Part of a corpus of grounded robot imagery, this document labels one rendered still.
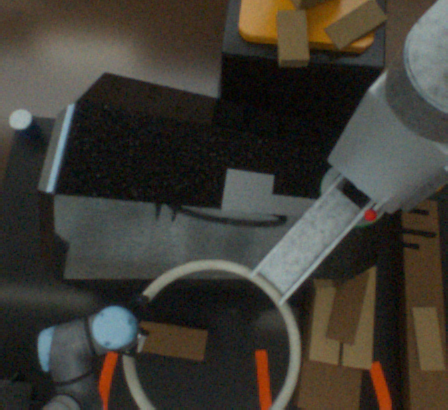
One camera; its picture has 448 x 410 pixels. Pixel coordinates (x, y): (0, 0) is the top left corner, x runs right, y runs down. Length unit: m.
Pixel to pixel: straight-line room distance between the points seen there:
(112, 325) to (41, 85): 1.86
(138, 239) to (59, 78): 1.32
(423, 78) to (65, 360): 0.94
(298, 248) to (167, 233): 0.45
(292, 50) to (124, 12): 1.32
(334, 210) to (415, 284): 1.00
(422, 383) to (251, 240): 1.06
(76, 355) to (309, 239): 0.72
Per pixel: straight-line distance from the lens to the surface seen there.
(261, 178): 1.80
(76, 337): 1.33
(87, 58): 2.99
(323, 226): 1.65
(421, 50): 1.04
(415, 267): 2.59
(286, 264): 1.65
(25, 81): 3.01
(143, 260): 1.91
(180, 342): 2.40
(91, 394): 1.38
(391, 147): 1.25
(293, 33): 2.04
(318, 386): 2.42
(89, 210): 1.84
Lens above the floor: 2.53
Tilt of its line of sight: 72 degrees down
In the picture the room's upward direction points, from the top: 3 degrees clockwise
